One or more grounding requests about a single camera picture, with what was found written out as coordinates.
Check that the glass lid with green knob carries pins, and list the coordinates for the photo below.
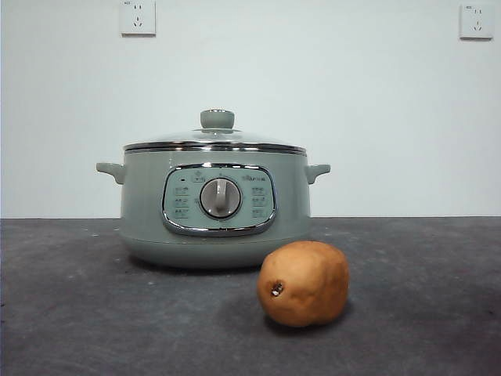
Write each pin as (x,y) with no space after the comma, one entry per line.
(217,118)

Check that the sage green electric pot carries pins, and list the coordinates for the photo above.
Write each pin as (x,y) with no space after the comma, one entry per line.
(148,219)

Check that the white wall socket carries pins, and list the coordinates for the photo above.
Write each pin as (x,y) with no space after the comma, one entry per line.
(476,22)
(138,17)

